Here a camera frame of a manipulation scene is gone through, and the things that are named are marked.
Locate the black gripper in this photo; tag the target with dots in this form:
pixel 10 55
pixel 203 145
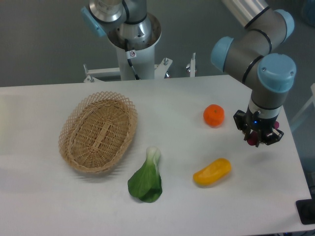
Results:
pixel 264 127

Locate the purple sweet potato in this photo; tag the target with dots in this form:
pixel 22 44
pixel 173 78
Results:
pixel 253 138

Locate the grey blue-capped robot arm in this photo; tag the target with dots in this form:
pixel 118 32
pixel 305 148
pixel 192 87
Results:
pixel 251 60

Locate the woven wicker oval basket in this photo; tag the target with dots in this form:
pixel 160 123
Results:
pixel 98 132

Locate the orange mandarin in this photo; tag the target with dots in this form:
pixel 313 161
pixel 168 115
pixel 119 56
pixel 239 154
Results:
pixel 214 115

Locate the yellow mango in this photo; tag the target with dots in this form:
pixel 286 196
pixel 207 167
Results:
pixel 213 172

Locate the black device at table edge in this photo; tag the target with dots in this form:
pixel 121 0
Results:
pixel 306 211

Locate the green bok choy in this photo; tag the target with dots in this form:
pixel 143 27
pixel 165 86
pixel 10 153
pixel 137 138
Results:
pixel 145 183

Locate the white frame at right edge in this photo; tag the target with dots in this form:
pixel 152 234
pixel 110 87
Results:
pixel 304 112

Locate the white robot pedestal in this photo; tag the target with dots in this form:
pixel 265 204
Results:
pixel 135 47

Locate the white metal base frame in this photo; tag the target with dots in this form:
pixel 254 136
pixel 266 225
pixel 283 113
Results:
pixel 97 75

